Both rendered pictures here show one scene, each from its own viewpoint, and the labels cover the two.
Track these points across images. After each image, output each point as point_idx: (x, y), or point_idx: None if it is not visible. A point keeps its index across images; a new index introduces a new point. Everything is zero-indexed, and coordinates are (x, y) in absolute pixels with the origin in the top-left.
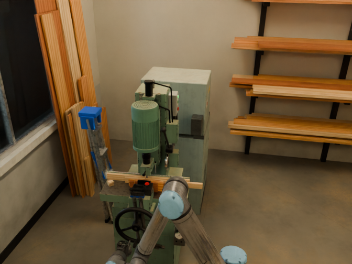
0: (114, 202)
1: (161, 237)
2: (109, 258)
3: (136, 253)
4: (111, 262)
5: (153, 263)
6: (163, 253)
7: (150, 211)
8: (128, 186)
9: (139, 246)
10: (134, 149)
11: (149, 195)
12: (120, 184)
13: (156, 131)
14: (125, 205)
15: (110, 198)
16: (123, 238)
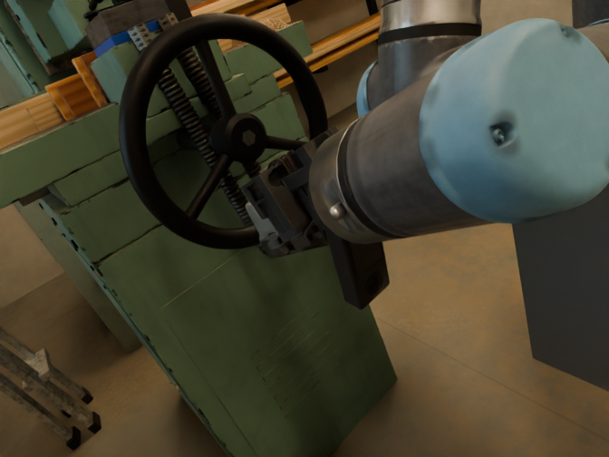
0: (57, 185)
1: None
2: (330, 209)
3: (433, 59)
4: (486, 37)
5: (321, 334)
6: (329, 277)
7: (237, 79)
8: (69, 120)
9: (420, 2)
10: None
11: (186, 14)
12: (24, 139)
13: None
14: (112, 165)
15: (20, 170)
16: (224, 240)
